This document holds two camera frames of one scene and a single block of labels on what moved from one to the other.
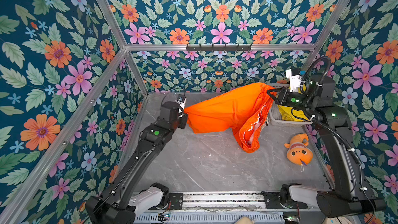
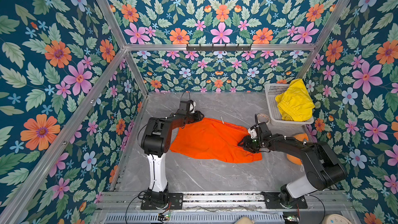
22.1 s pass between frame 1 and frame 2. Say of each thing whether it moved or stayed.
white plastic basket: stayed
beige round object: stayed
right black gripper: moved
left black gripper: moved
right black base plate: stayed
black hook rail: stayed
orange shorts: moved
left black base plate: stayed
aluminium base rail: stayed
